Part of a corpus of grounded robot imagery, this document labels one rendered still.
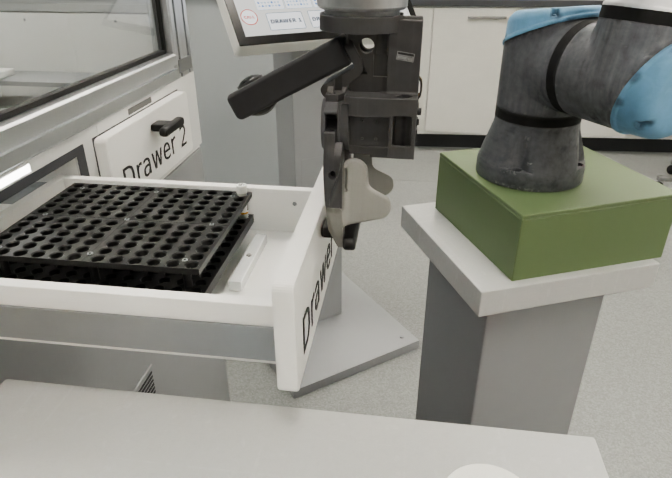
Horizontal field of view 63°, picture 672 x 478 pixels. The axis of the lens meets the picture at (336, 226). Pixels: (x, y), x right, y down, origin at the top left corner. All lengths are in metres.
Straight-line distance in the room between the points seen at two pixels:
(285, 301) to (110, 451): 0.22
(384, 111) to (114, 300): 0.28
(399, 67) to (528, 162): 0.36
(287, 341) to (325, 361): 1.28
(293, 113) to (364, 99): 1.07
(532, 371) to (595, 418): 0.83
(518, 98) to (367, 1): 0.38
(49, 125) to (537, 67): 0.59
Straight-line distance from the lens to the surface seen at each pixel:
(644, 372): 1.98
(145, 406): 0.59
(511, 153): 0.79
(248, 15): 1.37
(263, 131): 2.30
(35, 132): 0.72
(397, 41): 0.47
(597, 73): 0.69
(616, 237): 0.84
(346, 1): 0.45
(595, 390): 1.84
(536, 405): 1.00
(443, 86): 3.53
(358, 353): 1.75
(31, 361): 0.74
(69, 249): 0.59
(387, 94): 0.48
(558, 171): 0.80
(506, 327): 0.85
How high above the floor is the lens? 1.15
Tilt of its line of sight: 27 degrees down
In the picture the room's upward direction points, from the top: straight up
